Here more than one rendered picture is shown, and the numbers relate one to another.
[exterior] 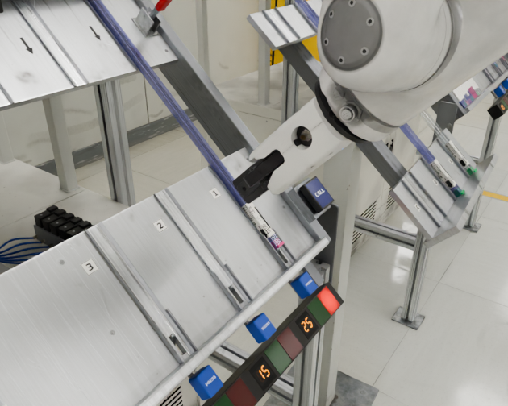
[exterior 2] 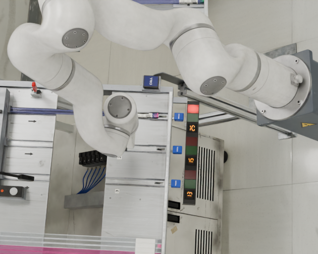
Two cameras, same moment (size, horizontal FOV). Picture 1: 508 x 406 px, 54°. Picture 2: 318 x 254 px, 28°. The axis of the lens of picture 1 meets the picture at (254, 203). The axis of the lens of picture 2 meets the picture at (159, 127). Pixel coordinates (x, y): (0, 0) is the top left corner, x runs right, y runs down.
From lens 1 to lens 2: 1.47 m
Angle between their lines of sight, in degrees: 30
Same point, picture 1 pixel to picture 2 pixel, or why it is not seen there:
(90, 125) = (11, 20)
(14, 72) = (38, 166)
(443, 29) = (121, 136)
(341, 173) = not seen: hidden behind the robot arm
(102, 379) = (149, 211)
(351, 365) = (275, 39)
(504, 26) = (129, 122)
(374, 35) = (112, 155)
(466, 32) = (125, 127)
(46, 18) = (18, 137)
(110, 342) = (142, 201)
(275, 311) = not seen: hidden behind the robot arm
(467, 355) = not seen: outside the picture
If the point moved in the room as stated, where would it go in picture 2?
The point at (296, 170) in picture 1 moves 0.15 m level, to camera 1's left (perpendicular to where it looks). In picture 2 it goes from (130, 145) to (100, 180)
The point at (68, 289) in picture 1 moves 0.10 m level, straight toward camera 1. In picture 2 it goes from (119, 201) to (137, 215)
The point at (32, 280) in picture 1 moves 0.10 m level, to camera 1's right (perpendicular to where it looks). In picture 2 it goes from (110, 209) to (128, 189)
